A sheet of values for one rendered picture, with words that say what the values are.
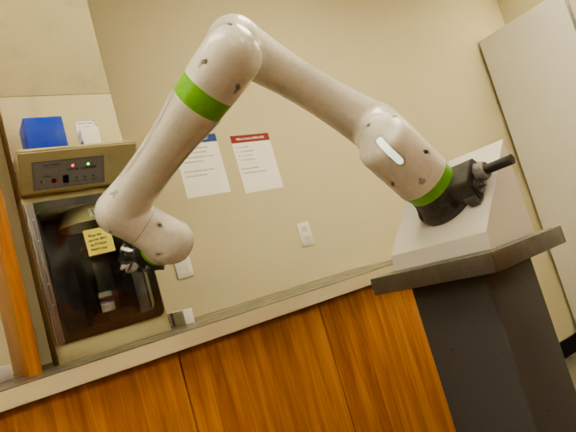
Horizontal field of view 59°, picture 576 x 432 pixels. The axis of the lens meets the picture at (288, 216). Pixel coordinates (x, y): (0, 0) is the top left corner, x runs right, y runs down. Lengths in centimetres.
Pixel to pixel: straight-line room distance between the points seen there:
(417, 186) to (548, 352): 46
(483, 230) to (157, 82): 162
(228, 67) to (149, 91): 133
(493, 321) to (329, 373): 58
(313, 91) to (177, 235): 45
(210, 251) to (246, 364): 85
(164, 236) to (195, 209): 102
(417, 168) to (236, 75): 43
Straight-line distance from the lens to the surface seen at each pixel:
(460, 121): 352
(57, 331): 153
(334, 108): 122
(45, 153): 152
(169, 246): 117
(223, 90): 102
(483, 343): 118
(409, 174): 112
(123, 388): 130
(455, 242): 115
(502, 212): 118
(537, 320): 126
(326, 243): 248
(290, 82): 120
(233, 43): 101
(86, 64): 179
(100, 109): 173
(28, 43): 179
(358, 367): 162
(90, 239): 158
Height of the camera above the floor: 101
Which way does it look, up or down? 6 degrees up
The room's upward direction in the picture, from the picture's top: 16 degrees counter-clockwise
